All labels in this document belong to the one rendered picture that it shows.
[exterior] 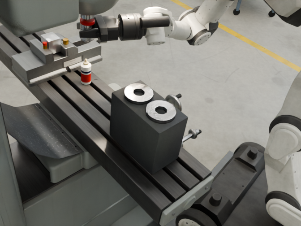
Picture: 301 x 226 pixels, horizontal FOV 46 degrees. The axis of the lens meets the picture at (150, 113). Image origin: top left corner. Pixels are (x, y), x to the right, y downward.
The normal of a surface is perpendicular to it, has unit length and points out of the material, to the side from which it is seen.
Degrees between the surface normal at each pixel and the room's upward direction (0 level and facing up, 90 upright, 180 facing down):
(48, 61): 90
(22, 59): 0
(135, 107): 0
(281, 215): 90
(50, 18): 90
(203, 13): 84
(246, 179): 0
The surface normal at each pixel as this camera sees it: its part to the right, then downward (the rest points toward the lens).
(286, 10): -0.79, 0.59
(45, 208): 0.67, 0.55
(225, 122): 0.11, -0.74
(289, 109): -0.62, 0.47
